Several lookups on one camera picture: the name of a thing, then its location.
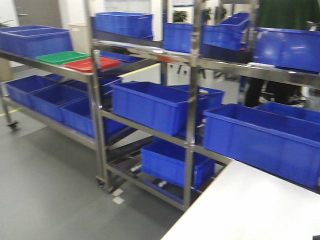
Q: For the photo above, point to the blue bin bottom shelf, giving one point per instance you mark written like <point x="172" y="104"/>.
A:
<point x="166" y="161"/>

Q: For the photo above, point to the steel wheeled rack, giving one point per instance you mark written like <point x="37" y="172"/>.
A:
<point x="195" y="62"/>

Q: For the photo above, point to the green plastic tray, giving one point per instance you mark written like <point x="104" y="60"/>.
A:
<point x="60" y="58"/>

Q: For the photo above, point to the blue bin upper left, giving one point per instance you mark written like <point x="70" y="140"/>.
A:
<point x="288" y="48"/>

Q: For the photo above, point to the red plastic tray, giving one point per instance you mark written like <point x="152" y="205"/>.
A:
<point x="86" y="64"/>

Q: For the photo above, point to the person in green coat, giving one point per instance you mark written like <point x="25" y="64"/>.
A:
<point x="288" y="14"/>

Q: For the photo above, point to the blue bin behind lower left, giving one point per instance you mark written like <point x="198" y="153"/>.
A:
<point x="291" y="111"/>

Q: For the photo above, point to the blue bin cart left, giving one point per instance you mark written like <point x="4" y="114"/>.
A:
<point x="34" y="40"/>

